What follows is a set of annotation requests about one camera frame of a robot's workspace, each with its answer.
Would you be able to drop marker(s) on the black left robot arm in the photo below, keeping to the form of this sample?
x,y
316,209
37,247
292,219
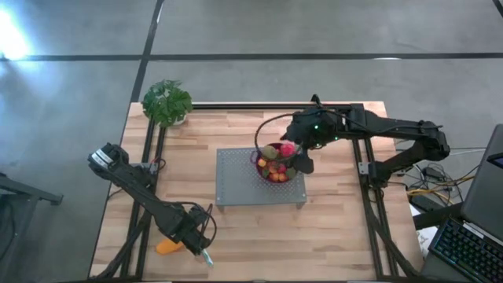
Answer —
x,y
133,184

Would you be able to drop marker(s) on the pink-red round fruit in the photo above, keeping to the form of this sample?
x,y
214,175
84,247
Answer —
x,y
287,149

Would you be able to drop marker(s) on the red strawberry toy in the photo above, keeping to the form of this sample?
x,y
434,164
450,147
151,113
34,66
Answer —
x,y
283,177

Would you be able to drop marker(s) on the green leafy plant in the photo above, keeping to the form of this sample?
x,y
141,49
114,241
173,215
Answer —
x,y
167,102

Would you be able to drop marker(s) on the grey side table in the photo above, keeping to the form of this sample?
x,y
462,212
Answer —
x,y
23,190

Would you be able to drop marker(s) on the grey laptop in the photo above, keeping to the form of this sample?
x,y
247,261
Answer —
x,y
483,196

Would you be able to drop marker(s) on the grey perforated metal shelf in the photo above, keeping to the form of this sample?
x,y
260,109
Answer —
x,y
236,177

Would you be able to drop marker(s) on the white plant pot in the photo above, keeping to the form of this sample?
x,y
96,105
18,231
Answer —
x,y
180,121

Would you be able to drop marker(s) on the grey metal mounting plate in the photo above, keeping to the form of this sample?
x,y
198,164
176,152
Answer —
x,y
363,169

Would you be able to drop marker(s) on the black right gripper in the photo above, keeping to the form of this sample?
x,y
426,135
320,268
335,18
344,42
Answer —
x,y
314,133

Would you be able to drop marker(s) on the black backlit keyboard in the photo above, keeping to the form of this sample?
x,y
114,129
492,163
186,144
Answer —
x,y
467,247

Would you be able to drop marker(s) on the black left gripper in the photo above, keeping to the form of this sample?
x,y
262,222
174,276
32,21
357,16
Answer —
x,y
190,230

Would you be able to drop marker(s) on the white paper sheet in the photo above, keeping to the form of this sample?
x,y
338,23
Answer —
x,y
426,239

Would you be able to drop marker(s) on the purple metal colander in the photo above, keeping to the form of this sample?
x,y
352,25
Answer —
x,y
259,171

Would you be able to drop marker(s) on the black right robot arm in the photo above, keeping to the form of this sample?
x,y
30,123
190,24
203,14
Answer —
x,y
393,127

